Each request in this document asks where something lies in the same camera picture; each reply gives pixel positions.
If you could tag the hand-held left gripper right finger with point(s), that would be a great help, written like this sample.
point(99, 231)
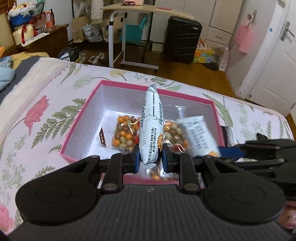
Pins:
point(164, 162)

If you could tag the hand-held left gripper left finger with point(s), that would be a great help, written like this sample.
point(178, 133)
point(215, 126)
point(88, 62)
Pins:
point(137, 165)

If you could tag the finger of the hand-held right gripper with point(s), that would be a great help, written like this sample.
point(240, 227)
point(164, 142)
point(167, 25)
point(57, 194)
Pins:
point(268, 144)
point(229, 153)

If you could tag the clear bag of coated peanuts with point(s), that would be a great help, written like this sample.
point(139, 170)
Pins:
point(126, 134)
point(172, 136)

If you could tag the white snack packet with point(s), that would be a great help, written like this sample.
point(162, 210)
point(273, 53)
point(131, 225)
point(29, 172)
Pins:
point(150, 125)
point(198, 136)

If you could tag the pink cardboard box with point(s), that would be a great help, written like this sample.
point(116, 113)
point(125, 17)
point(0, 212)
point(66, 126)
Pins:
point(120, 97)

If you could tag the person's right hand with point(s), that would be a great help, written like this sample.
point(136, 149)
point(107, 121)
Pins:
point(290, 215)

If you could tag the white door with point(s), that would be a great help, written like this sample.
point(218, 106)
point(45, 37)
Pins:
point(277, 69)

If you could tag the white paper bag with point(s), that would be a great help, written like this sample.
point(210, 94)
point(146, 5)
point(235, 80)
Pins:
point(223, 60)

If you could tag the colourful cardboard box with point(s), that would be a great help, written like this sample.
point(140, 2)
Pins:
point(203, 56)

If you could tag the pink gift bag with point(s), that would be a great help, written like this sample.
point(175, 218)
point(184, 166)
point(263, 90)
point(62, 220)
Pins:
point(245, 38)

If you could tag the black suitcase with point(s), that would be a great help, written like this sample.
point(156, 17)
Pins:
point(182, 39)

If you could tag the teal shopping bag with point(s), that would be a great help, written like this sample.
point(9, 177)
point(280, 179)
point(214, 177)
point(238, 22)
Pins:
point(134, 34)

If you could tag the black bag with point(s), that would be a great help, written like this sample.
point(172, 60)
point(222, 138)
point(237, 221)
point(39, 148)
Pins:
point(68, 53)

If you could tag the white wardrobe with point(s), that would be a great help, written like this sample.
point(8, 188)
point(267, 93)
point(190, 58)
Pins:
point(222, 14)

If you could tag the brown paper bag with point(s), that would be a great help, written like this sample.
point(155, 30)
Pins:
point(78, 30)
point(116, 27)

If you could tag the white and green bag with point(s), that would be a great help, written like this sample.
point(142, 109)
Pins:
point(92, 32)

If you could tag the wooden cabinet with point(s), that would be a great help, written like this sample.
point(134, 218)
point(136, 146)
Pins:
point(50, 39)

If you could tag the folding side table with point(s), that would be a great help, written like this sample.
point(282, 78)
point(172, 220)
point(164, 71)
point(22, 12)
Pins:
point(143, 10)

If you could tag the red card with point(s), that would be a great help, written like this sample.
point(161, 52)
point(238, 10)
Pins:
point(165, 8)

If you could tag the yellow cloth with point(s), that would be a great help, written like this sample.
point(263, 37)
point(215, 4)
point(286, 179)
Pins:
point(25, 56)

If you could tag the white lace garment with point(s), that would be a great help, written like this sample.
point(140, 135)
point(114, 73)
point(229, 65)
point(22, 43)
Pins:
point(97, 10)

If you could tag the light blue cloth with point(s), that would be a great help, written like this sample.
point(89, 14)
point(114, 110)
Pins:
point(5, 73)

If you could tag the red patterned box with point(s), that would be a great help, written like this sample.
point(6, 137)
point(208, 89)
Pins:
point(41, 23)

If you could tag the cream bag with red ribbon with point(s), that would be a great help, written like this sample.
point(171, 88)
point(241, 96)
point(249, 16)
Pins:
point(19, 34)

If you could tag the blue basket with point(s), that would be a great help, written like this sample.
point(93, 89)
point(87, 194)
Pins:
point(16, 20)

